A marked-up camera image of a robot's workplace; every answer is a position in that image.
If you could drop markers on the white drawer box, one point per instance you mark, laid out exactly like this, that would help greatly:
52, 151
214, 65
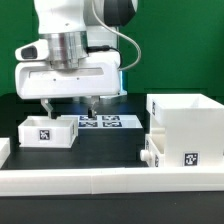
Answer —
44, 132
153, 151

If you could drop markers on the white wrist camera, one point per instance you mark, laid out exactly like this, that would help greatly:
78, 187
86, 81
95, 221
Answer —
35, 51

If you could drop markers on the white drawer cabinet frame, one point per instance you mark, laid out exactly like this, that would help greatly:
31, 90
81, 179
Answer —
192, 126

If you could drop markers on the white fiducial marker sheet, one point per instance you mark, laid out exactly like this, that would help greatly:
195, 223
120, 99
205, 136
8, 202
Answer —
107, 121

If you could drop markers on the white fence rail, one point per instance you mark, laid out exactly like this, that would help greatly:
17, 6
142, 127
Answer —
4, 150
109, 181

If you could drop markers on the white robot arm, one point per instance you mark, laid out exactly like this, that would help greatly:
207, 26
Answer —
76, 54

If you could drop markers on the white left fence rail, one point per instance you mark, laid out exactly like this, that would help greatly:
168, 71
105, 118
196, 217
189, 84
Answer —
4, 150

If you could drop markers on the white front fence rail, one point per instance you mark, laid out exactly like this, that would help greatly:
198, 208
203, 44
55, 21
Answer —
109, 181

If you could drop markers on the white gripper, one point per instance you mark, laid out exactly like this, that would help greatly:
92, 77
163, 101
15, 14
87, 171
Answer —
96, 76

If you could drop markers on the white rear drawer box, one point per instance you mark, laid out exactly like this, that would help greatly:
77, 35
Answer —
44, 132

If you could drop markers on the white front drawer box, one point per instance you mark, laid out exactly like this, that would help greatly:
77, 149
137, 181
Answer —
153, 151

